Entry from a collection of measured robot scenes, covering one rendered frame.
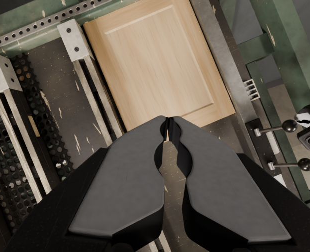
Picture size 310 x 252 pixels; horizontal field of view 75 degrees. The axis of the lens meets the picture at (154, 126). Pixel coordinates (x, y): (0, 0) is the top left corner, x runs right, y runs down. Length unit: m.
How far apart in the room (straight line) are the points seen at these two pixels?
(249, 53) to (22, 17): 0.80
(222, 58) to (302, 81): 0.28
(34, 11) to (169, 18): 0.45
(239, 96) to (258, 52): 0.22
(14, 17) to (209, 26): 0.65
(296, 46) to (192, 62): 0.34
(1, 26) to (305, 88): 1.04
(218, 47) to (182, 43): 0.12
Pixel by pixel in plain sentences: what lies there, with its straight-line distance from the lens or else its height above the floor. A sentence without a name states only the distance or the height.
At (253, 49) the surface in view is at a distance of 0.89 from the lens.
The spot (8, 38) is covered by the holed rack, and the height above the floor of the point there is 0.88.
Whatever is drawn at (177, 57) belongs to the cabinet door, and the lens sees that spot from 0.75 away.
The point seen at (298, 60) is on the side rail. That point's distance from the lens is 0.85.
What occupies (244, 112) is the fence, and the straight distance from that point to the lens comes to 0.74.
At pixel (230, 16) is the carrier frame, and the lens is 1.21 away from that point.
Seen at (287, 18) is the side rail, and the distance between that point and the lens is 0.87.
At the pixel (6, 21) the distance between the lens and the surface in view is 0.90.
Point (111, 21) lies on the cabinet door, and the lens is 0.80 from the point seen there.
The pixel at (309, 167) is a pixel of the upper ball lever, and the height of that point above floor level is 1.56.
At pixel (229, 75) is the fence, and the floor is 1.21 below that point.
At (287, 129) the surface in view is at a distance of 0.68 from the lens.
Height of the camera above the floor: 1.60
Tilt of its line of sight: 30 degrees down
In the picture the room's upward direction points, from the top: 157 degrees clockwise
